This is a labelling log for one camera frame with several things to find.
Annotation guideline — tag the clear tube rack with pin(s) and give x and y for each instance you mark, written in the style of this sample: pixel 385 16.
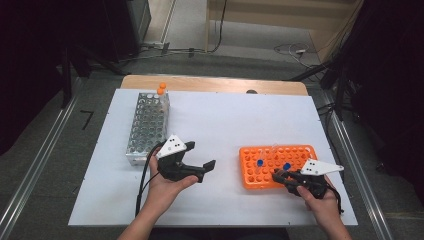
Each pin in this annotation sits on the clear tube rack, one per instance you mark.
pixel 146 126

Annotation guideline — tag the clear uncapped test tube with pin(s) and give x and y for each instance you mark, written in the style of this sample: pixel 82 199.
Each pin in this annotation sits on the clear uncapped test tube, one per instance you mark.
pixel 262 154
pixel 275 147

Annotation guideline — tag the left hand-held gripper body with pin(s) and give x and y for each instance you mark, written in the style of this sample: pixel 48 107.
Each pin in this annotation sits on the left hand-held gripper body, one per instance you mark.
pixel 171 148

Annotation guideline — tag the black curtain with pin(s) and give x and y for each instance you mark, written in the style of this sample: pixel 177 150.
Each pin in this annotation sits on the black curtain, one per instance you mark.
pixel 390 83
pixel 30 66

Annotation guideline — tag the black stand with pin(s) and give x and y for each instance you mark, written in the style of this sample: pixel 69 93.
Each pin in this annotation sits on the black stand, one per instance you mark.
pixel 336 83

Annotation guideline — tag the orange-capped test tube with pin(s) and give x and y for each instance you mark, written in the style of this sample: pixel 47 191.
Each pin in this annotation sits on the orange-capped test tube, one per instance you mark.
pixel 160 91
pixel 162 85

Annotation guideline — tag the white table board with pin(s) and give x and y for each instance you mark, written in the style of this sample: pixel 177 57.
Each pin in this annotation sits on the white table board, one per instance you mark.
pixel 216 133

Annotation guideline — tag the blue-capped test tube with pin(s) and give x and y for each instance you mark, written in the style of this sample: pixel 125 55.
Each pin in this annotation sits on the blue-capped test tube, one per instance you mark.
pixel 260 162
pixel 286 165

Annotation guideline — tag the person's right hand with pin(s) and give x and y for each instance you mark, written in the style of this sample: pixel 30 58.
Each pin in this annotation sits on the person's right hand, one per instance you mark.
pixel 321 208

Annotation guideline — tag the orange plastic test tube rack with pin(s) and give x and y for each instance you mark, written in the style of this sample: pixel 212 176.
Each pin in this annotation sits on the orange plastic test tube rack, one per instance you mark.
pixel 243 166

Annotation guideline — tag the dark equipment case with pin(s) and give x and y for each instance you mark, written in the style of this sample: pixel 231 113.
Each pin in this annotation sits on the dark equipment case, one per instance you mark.
pixel 133 26

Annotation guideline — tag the wooden table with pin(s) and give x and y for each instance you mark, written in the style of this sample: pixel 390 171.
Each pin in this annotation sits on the wooden table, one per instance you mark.
pixel 213 85

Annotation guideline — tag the aluminium floor rail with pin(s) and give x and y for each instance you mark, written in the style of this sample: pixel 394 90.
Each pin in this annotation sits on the aluminium floor rail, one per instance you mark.
pixel 40 160
pixel 360 173

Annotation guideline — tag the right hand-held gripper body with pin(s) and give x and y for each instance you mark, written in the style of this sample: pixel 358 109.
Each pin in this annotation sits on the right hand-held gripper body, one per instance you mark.
pixel 320 167

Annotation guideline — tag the person's left hand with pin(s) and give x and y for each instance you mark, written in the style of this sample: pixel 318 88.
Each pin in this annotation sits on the person's left hand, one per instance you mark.
pixel 163 193

